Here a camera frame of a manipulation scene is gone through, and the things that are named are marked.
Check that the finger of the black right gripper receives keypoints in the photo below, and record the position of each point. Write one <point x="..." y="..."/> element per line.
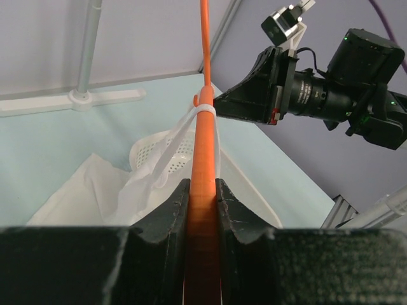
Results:
<point x="250" y="99"/>

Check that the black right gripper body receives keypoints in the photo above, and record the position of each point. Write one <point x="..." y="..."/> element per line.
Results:
<point x="290" y="90"/>

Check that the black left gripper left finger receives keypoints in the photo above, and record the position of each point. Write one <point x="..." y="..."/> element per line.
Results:
<point x="139" y="264"/>

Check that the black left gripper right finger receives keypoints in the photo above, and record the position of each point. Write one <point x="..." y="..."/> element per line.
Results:
<point x="262" y="264"/>

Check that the orange plastic hanger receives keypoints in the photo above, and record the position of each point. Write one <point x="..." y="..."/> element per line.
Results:
<point x="202" y="283"/>

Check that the white tank top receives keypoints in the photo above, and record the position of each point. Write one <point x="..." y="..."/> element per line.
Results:
<point x="99" y="194"/>

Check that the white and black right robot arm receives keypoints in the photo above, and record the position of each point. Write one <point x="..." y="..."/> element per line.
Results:
<point x="353" y="89"/>

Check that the white perforated plastic basket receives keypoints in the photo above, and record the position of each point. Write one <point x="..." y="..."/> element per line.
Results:
<point x="222" y="178"/>

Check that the grey clothes rack with white feet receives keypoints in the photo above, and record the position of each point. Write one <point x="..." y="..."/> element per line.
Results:
<point x="80" y="98"/>

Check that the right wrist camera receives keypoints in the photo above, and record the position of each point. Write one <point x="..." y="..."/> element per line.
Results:
<point x="285" y="27"/>

